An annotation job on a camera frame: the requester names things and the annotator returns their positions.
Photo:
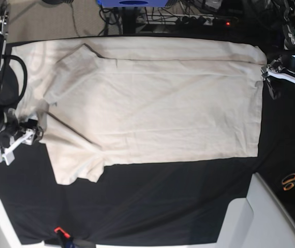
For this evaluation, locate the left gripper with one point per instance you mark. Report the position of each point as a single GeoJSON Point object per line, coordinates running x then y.
{"type": "Point", "coordinates": [284, 64]}

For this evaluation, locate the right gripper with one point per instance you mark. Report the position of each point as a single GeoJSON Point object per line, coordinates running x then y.
{"type": "Point", "coordinates": [11, 128]}

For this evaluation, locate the cream white T-shirt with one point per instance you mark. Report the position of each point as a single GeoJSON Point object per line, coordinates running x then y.
{"type": "Point", "coordinates": [135, 100]}

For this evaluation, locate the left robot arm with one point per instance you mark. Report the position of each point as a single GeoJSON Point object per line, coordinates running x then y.
{"type": "Point", "coordinates": [286, 13]}

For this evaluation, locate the white power strip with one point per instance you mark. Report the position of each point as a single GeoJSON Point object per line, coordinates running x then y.
{"type": "Point", "coordinates": [172, 19]}

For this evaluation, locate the red clip at table edge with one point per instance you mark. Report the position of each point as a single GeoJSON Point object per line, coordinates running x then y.
{"type": "Point", "coordinates": [59, 231]}

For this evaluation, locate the black table cloth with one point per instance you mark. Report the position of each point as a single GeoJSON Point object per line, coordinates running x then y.
{"type": "Point", "coordinates": [151, 204]}

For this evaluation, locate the blue plastic box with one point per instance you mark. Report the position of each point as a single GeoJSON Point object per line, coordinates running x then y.
{"type": "Point", "coordinates": [133, 3]}

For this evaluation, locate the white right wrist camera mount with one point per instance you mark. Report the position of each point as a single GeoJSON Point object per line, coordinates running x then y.
{"type": "Point", "coordinates": [6, 153]}

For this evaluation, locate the orange handled scissors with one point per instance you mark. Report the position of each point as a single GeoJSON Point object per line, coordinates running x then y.
{"type": "Point", "coordinates": [288, 182]}

